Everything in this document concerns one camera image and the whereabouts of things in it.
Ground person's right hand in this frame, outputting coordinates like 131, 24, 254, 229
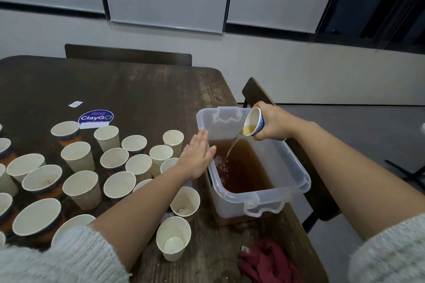
252, 100, 305, 142

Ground person's left hand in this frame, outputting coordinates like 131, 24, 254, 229
176, 129, 217, 181

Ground orange blue patterned paper cup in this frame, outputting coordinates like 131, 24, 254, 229
242, 106, 267, 138

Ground white paper cup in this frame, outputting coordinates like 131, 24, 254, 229
149, 145, 175, 177
162, 130, 185, 158

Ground clear plastic storage bin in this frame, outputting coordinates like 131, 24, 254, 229
196, 106, 312, 219

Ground group of paper cups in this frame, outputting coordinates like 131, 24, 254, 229
0, 120, 187, 247

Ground person's right forearm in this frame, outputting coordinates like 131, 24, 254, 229
295, 120, 425, 283

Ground person's left forearm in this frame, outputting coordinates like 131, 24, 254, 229
0, 170, 200, 283

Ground dark wooden chair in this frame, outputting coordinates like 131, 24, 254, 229
64, 43, 193, 67
242, 77, 341, 234

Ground dark wooden table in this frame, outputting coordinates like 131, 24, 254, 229
0, 55, 329, 283

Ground round blue sticker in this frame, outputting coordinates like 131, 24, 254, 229
77, 109, 115, 129

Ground dark red cloth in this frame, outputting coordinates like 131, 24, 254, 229
237, 238, 306, 283

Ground dark window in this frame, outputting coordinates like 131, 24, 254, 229
315, 0, 425, 54

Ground round white side table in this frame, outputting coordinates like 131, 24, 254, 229
385, 123, 425, 194

